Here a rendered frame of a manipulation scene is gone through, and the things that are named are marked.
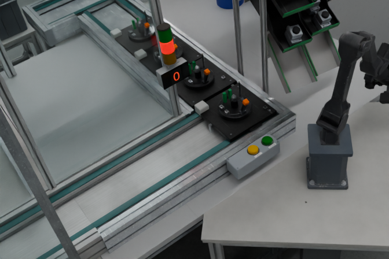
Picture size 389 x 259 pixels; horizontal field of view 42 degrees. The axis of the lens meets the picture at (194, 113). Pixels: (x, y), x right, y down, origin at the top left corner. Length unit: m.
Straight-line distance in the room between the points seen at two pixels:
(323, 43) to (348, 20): 1.03
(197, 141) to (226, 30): 0.85
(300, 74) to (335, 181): 0.49
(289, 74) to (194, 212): 0.69
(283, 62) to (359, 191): 0.60
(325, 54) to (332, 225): 0.76
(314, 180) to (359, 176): 0.18
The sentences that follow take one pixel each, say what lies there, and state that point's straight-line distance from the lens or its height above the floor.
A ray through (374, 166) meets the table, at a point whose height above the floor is 0.86.
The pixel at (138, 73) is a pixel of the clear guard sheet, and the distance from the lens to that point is 1.88.
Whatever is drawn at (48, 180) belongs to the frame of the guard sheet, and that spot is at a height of 1.00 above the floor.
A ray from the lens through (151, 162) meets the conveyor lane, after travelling 2.01.
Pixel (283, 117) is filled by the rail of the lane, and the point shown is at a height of 0.95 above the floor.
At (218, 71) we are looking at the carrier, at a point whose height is 0.97.
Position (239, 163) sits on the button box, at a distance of 1.90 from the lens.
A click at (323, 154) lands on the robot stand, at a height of 1.06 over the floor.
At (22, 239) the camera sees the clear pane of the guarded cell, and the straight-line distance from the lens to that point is 1.59.
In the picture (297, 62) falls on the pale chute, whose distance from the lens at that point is 2.16.
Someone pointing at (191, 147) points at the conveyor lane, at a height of 0.92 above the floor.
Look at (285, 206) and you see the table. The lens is 1.90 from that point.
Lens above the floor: 2.41
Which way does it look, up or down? 43 degrees down
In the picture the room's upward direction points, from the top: 10 degrees counter-clockwise
